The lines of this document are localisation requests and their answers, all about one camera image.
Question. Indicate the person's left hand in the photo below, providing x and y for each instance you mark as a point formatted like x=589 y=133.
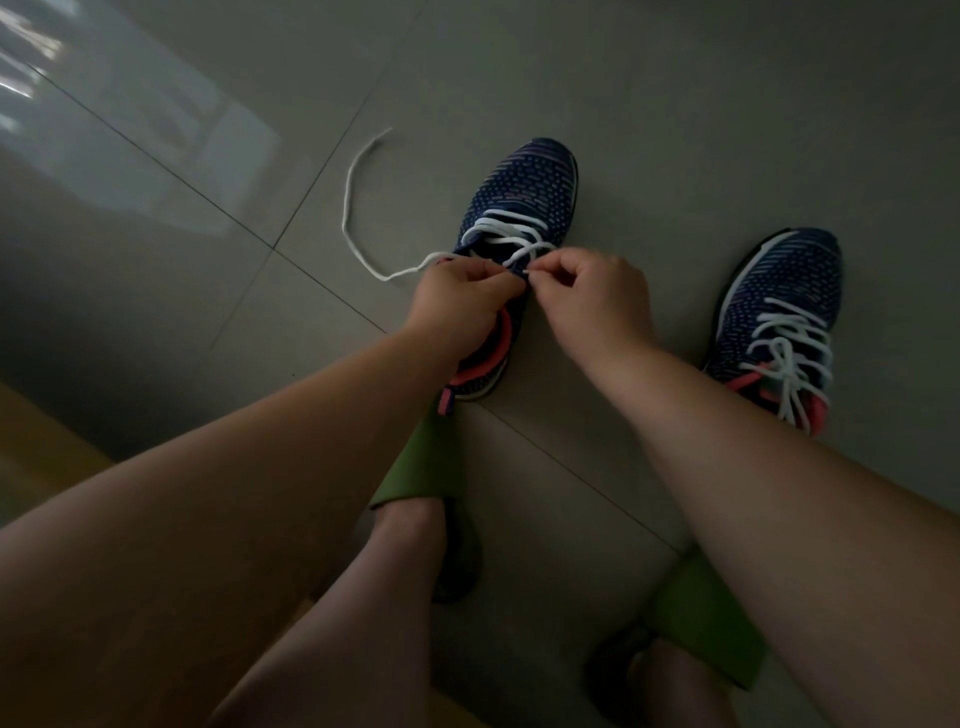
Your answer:
x=457 y=304

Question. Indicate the person's right hand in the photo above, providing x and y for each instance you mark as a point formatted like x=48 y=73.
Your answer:
x=596 y=307

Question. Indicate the white shoelace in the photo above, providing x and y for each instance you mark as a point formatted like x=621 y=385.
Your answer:
x=346 y=232
x=791 y=360

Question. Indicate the blue knit sneaker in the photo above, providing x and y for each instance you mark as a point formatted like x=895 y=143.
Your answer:
x=532 y=172
x=787 y=270

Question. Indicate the person's right forearm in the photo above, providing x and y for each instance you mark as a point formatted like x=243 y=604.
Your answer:
x=810 y=540

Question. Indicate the person's left forearm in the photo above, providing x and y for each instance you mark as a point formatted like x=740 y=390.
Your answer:
x=187 y=562

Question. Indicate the person's left leg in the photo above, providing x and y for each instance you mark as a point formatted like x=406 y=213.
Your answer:
x=337 y=645

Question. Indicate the person's leg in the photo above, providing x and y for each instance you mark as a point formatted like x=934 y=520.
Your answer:
x=675 y=686
x=337 y=645

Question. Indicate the person's right leg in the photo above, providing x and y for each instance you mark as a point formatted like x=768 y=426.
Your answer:
x=675 y=686

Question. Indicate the green foam slipper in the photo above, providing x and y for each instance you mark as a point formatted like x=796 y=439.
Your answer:
x=705 y=622
x=424 y=465

